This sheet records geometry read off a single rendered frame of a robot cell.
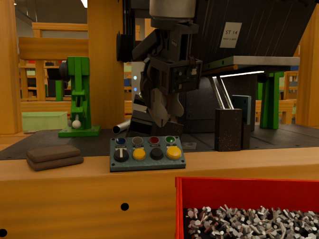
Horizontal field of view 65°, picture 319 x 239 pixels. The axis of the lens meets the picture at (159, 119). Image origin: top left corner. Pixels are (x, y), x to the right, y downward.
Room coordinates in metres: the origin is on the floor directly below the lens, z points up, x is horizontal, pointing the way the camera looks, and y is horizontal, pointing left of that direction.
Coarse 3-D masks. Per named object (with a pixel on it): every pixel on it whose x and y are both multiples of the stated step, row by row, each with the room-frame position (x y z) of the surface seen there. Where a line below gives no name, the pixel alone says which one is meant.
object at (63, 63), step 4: (64, 64) 0.87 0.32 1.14; (60, 68) 0.86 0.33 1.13; (64, 68) 0.86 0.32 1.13; (60, 72) 0.88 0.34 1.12; (64, 72) 0.86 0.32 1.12; (60, 76) 0.89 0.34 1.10; (64, 76) 0.87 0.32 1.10; (68, 76) 0.89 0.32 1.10; (64, 80) 0.88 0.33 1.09; (68, 80) 0.89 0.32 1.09
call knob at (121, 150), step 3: (117, 150) 0.48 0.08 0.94; (120, 150) 0.48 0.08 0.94; (123, 150) 0.48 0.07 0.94; (114, 153) 0.48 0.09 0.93; (117, 153) 0.47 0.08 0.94; (120, 153) 0.47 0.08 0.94; (123, 153) 0.47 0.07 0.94; (126, 153) 0.48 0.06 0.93; (114, 156) 0.48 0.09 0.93; (117, 156) 0.47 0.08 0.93; (120, 156) 0.47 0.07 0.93; (123, 156) 0.47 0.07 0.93; (126, 156) 0.47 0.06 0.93; (117, 159) 0.47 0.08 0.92; (120, 159) 0.47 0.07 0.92; (123, 159) 0.47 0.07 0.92
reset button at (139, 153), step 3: (135, 150) 0.48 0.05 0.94; (138, 150) 0.48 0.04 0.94; (141, 150) 0.49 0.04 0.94; (135, 153) 0.48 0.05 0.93; (138, 153) 0.48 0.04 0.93; (141, 153) 0.48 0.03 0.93; (144, 153) 0.48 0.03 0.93; (135, 156) 0.48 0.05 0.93; (138, 156) 0.47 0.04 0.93; (141, 156) 0.48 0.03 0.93; (144, 156) 0.48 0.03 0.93
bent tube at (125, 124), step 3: (129, 120) 1.03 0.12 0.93; (120, 123) 0.95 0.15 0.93; (123, 123) 0.95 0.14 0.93; (126, 123) 0.97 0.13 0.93; (129, 123) 1.00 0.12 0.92; (114, 126) 0.88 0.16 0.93; (117, 126) 0.94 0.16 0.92; (120, 126) 0.90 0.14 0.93; (123, 126) 0.92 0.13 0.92; (126, 126) 0.96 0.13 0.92; (114, 129) 0.90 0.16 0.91; (117, 129) 0.93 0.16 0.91; (120, 129) 0.88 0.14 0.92; (123, 129) 0.92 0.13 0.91; (114, 132) 0.89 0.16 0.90; (117, 132) 0.90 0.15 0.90
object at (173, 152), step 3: (171, 147) 0.50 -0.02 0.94; (174, 147) 0.50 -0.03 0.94; (177, 147) 0.50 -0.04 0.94; (168, 150) 0.49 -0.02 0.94; (171, 150) 0.49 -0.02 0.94; (174, 150) 0.49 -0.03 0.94; (177, 150) 0.49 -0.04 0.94; (180, 150) 0.50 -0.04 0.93; (168, 153) 0.49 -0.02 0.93; (171, 153) 0.49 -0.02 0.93; (174, 153) 0.49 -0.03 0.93; (177, 153) 0.49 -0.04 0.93; (180, 153) 0.49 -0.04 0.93; (171, 156) 0.48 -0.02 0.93; (174, 156) 0.48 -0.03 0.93; (177, 156) 0.49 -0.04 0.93
